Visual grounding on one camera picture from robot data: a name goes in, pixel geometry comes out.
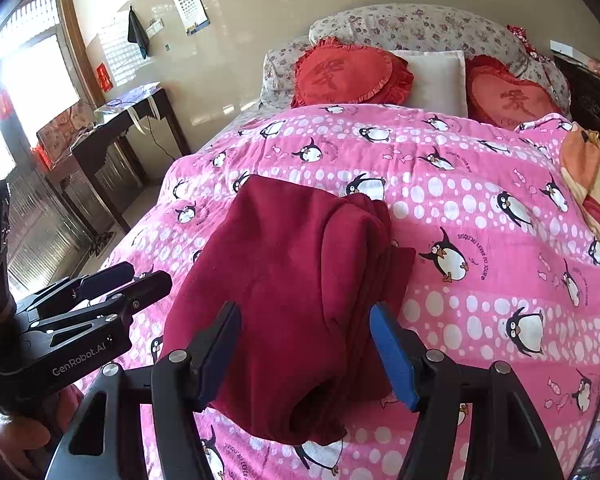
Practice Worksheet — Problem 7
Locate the dark red fleece sweater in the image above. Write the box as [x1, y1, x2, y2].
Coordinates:
[163, 176, 415, 445]

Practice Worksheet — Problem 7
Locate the dark wooden side table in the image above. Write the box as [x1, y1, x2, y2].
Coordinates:
[46, 84, 192, 240]

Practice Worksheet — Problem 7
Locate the pink penguin blanket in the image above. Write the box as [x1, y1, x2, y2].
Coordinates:
[109, 105, 600, 479]

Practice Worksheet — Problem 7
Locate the dark hanging cloth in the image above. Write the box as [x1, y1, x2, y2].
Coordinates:
[128, 6, 149, 60]

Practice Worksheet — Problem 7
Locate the orange red patterned blanket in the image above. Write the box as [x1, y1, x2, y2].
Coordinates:
[559, 122, 600, 243]

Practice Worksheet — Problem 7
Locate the eye chart poster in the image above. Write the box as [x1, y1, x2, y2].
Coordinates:
[173, 0, 210, 36]

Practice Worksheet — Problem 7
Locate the large red heart cushion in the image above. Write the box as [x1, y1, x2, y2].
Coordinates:
[291, 37, 415, 107]

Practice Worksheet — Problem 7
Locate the small red heart cushion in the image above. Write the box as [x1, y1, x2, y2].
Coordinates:
[466, 55, 560, 130]

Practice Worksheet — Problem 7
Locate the dark carved wooden headboard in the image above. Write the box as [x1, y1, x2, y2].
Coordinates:
[554, 53, 600, 134]

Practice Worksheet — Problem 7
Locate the white pillow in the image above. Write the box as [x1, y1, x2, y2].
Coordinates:
[393, 50, 468, 117]

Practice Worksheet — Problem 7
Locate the floral pillow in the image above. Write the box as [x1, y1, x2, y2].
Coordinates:
[260, 3, 571, 114]

